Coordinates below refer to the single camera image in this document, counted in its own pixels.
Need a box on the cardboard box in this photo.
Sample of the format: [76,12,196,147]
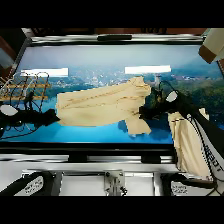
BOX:
[198,28,224,65]

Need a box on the beige shirt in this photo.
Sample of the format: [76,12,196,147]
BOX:
[55,76,153,136]

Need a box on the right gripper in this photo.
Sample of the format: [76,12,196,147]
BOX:
[138,103,166,121]

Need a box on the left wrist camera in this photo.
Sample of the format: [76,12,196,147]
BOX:
[24,91,36,111]

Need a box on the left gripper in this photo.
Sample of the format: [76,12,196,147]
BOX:
[31,108,61,127]

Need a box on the silver frame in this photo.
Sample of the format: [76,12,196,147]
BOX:
[0,33,224,197]

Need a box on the beige garment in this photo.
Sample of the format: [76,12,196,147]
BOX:
[167,107,215,180]

